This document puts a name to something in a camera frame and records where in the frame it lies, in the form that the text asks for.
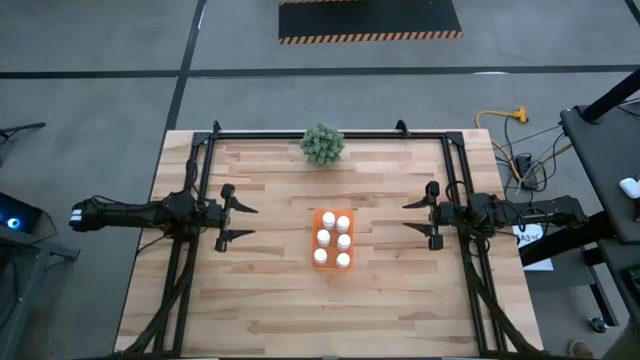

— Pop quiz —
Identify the white paper sheet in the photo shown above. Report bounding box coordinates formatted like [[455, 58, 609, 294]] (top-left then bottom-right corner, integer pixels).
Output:
[[510, 222, 555, 273]]

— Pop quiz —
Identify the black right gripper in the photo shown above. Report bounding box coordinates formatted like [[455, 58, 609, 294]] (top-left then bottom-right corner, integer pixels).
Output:
[[402, 180, 459, 252]]

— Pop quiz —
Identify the black power strip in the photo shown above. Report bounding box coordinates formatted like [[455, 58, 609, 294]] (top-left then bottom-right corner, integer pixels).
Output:
[[514, 153, 540, 191]]

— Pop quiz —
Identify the thin black floor cable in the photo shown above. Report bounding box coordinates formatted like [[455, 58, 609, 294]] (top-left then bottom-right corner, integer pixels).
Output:
[[494, 123, 566, 151]]

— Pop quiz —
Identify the potted green succulent plant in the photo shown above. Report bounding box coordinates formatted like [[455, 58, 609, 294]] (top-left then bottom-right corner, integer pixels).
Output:
[[299, 122, 346, 167]]

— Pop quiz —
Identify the black tripod leg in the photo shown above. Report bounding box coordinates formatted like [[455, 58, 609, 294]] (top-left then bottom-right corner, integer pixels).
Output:
[[0, 121, 47, 169]]

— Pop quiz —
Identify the black aluminium table frame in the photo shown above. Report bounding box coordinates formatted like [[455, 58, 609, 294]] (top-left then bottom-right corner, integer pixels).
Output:
[[112, 119, 544, 360]]

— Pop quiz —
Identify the grey metal stand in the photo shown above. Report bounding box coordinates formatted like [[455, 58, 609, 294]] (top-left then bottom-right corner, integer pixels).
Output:
[[0, 224, 81, 360]]

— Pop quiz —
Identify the orange plastic basket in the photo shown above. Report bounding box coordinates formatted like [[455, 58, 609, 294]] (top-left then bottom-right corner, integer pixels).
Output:
[[311, 208, 356, 272]]

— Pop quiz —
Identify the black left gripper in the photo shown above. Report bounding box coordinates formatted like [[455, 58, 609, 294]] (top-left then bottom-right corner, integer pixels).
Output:
[[208, 183, 260, 253]]

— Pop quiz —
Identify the black side table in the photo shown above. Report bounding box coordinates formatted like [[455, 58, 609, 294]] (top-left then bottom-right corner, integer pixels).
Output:
[[519, 67, 640, 336]]

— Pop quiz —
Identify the black hazard-striped floor mat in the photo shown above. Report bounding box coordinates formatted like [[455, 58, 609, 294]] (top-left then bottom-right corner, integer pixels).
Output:
[[278, 0, 465, 46]]

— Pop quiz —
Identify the yellow extension cord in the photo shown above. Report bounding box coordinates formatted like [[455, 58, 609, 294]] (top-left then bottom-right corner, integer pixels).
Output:
[[474, 106, 539, 184]]

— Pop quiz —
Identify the small white case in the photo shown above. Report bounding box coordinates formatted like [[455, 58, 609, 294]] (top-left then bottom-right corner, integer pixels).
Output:
[[618, 176, 640, 200]]

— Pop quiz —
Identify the person's shoe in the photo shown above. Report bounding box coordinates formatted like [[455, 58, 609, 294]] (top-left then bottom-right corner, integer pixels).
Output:
[[568, 339, 597, 360]]

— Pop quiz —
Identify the black computer with blue light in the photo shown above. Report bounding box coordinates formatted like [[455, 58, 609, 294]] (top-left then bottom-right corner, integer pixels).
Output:
[[0, 192, 44, 234]]

